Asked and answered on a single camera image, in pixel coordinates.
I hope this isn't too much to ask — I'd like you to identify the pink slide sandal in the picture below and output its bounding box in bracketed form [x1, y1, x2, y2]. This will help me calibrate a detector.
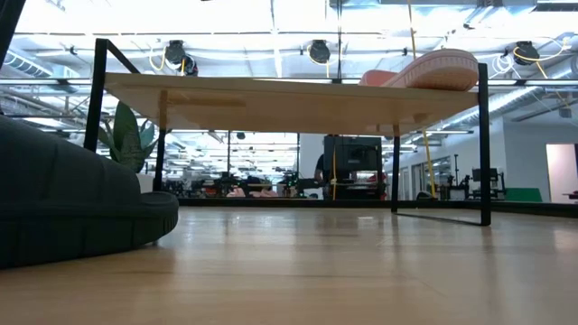
[359, 48, 480, 92]

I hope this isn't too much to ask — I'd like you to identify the black screen on stand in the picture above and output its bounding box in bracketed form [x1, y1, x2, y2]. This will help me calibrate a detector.
[323, 134, 384, 200]

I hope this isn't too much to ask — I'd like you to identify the green plant in white pot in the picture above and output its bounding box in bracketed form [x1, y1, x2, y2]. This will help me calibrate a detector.
[98, 101, 171, 194]

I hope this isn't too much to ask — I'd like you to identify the distant desk with monitor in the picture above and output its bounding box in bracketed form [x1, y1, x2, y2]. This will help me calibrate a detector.
[469, 166, 508, 200]

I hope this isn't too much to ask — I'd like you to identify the black slide sandal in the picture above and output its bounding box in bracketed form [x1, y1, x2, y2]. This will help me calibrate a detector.
[0, 112, 181, 271]

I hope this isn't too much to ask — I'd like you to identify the green board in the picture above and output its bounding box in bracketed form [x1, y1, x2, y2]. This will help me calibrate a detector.
[504, 187, 544, 203]

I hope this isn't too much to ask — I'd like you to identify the black metal rig frame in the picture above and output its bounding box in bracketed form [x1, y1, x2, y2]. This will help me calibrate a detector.
[178, 197, 578, 218]

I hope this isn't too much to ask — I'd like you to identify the wooden shelf black metal frame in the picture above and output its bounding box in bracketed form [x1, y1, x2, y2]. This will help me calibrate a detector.
[83, 38, 492, 227]

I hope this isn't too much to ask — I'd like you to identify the black ceiling cable reel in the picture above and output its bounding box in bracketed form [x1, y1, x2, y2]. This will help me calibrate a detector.
[513, 40, 536, 67]
[308, 39, 332, 65]
[163, 39, 200, 78]

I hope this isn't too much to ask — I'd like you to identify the yellow hanging cable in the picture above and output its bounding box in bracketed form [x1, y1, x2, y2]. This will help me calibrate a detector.
[407, 0, 438, 199]

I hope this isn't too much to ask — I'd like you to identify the silver ventilation duct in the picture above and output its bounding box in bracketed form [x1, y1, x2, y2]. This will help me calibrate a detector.
[433, 83, 578, 135]

